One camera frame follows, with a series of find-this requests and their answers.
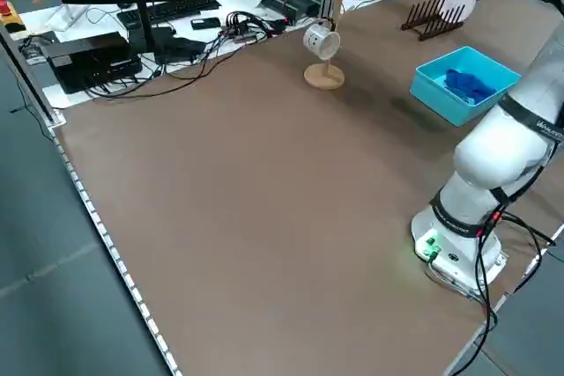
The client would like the black cable bundle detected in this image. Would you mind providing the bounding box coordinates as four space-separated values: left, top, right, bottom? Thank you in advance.
83 9 290 100

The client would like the black equipment box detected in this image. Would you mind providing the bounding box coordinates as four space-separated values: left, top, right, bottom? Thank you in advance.
46 31 144 95

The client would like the dark wooden dish rack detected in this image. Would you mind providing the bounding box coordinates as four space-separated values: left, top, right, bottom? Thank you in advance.
400 0 467 42

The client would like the white mug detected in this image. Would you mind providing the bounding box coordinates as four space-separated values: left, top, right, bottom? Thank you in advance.
301 23 342 62

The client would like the wooden mug stand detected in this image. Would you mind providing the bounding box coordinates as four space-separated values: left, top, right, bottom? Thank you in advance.
303 0 363 92

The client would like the aluminium frame rail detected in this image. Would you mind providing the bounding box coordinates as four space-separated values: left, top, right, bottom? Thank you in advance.
0 26 67 127

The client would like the blue square rag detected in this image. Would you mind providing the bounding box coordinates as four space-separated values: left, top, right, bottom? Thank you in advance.
443 68 498 106

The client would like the black keyboard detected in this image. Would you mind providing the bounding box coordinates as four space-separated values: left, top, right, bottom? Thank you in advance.
116 0 222 28

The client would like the cyan plastic box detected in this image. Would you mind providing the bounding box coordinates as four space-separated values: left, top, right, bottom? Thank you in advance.
410 45 523 128

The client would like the black phone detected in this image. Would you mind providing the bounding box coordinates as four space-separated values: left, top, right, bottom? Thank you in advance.
189 17 221 32

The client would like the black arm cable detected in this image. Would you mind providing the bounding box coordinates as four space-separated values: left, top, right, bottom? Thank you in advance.
440 164 559 376

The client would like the red emergency stop button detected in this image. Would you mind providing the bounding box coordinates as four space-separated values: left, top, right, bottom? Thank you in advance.
0 0 21 27

